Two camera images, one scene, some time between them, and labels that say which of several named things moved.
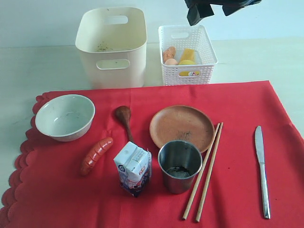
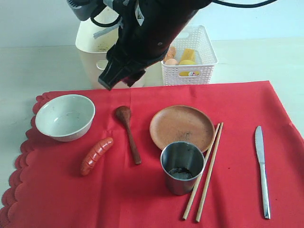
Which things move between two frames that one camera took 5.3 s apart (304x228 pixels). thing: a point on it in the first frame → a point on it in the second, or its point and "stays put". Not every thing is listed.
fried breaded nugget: x=170 y=53 stays put
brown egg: x=171 y=61 stays put
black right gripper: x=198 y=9 → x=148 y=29
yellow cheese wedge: x=188 y=54 stays put
